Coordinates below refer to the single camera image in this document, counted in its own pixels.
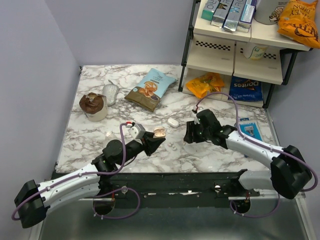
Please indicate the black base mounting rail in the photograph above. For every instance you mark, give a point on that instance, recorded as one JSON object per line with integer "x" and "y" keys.
{"x": 175, "y": 190}

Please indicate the black frame cream shelf unit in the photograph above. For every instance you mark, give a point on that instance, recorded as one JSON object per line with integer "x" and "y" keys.
{"x": 211, "y": 49}

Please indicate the beige earbud right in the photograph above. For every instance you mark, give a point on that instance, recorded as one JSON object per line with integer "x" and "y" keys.
{"x": 174, "y": 148}

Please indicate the silver toothpaste box left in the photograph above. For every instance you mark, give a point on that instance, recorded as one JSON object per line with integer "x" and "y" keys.
{"x": 221, "y": 13}

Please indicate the white yellow cup on shelf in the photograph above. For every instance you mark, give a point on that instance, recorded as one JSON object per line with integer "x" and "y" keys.
{"x": 254, "y": 51}

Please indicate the white earbud charging case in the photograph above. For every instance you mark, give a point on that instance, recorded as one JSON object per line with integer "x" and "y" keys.
{"x": 173, "y": 123}

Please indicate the silver toothpaste box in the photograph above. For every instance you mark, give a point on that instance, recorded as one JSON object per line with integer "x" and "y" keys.
{"x": 221, "y": 13}
{"x": 234, "y": 15}

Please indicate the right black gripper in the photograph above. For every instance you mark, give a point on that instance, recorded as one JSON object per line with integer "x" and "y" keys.
{"x": 191, "y": 126}

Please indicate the beige earbud charging case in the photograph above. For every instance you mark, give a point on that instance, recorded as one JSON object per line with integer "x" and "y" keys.
{"x": 159, "y": 132}

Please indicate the silver toothpaste box middle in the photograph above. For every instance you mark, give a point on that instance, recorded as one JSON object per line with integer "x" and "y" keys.
{"x": 234, "y": 15}

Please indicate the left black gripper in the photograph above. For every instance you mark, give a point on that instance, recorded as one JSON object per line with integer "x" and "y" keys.
{"x": 151, "y": 144}

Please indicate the blue white card packet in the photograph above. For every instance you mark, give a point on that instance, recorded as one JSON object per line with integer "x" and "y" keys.
{"x": 251, "y": 128}

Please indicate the teal toothpaste box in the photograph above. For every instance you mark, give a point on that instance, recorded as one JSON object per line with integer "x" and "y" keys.
{"x": 209, "y": 9}

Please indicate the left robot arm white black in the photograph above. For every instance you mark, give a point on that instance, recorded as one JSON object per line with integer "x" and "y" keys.
{"x": 34, "y": 201}

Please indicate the blue Doritos bag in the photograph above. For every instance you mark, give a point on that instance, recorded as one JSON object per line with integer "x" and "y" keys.
{"x": 245, "y": 89}

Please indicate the brown paper wrapped cup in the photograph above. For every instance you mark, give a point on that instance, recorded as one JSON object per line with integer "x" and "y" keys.
{"x": 94, "y": 106}

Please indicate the blue cassava chips bag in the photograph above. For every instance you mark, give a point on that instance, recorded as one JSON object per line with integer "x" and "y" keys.
{"x": 149, "y": 91}

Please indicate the blue white toothpaste box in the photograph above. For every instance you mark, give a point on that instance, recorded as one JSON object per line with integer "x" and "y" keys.
{"x": 247, "y": 15}

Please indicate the orange honey dijon chips bag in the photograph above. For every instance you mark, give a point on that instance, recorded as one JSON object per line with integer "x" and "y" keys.
{"x": 297, "y": 22}

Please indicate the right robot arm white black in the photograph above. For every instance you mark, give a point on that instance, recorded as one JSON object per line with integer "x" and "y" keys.
{"x": 286, "y": 173}

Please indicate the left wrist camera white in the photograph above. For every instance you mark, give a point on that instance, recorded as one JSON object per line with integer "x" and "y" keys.
{"x": 137, "y": 131}

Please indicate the white popcorn tub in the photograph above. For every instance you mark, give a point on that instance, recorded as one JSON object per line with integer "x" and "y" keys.
{"x": 267, "y": 12}

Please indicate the orange snack bag lower shelf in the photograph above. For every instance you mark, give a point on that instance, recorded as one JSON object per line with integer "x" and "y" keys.
{"x": 203, "y": 85}

